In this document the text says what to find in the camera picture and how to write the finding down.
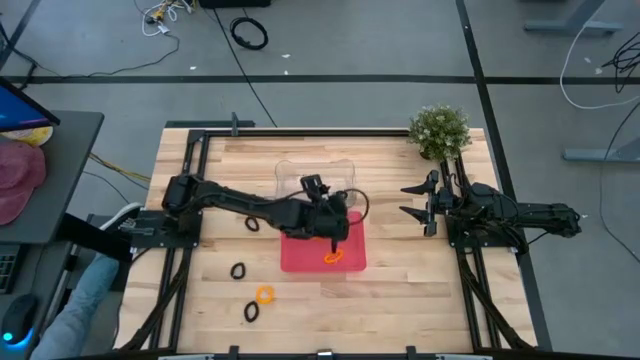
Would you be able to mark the pink translucent plastic bin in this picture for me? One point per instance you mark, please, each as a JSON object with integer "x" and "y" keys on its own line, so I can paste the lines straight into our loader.
{"x": 300, "y": 255}

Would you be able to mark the black side desk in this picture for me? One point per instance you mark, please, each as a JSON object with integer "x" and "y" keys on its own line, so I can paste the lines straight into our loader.
{"x": 65, "y": 170}

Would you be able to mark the small green potted plant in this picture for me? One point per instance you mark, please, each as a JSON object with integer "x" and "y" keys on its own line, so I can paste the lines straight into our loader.
{"x": 440, "y": 131}

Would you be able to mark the pink hat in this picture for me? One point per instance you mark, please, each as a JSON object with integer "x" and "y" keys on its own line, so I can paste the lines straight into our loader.
{"x": 17, "y": 180}

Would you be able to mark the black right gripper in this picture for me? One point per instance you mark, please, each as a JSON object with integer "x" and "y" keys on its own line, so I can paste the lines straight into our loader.
{"x": 442, "y": 202}

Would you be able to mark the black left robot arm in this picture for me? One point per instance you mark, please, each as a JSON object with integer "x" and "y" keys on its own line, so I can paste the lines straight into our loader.
{"x": 240, "y": 202}

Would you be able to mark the dark keyboard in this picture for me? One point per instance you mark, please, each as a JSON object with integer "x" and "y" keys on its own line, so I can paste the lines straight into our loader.
{"x": 6, "y": 267}

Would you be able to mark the grey desk foot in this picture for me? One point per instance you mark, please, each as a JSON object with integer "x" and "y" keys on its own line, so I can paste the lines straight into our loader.
{"x": 570, "y": 25}
{"x": 600, "y": 154}

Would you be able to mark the black chair armrest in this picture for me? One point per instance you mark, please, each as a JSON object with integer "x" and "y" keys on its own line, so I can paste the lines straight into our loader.
{"x": 95, "y": 240}

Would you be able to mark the clear plastic bin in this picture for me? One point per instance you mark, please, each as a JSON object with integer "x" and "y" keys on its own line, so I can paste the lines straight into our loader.
{"x": 287, "y": 175}

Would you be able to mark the computer monitor blue screen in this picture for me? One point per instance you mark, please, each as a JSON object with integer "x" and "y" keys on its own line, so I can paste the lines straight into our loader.
{"x": 20, "y": 107}

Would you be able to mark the person's shoe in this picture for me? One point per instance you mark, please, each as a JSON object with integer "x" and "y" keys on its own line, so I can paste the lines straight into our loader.
{"x": 120, "y": 216}

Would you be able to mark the person's leg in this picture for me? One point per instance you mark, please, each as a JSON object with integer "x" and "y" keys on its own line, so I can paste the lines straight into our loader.
{"x": 75, "y": 310}

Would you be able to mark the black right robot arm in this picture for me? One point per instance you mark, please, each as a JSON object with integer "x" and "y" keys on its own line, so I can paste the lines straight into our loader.
{"x": 525, "y": 215}

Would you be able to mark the black table clamp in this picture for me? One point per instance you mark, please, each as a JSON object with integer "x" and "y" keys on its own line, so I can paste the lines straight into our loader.
{"x": 411, "y": 352}
{"x": 233, "y": 352}

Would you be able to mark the black box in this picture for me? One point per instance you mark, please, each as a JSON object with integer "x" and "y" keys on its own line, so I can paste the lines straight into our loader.
{"x": 235, "y": 3}

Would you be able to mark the black metal table frame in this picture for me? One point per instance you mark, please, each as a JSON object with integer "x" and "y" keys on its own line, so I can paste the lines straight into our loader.
{"x": 300, "y": 133}

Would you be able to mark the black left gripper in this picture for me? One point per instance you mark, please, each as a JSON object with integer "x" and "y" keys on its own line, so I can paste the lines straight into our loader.
{"x": 332, "y": 222}

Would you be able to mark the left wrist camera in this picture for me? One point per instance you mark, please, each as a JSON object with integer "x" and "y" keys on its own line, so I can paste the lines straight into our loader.
{"x": 312, "y": 184}

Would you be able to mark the black computer mouse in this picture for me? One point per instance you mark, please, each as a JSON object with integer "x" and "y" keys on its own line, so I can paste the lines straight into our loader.
{"x": 19, "y": 320}

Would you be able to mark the yellow bowl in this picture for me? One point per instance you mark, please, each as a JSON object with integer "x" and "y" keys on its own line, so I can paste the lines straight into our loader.
{"x": 32, "y": 135}

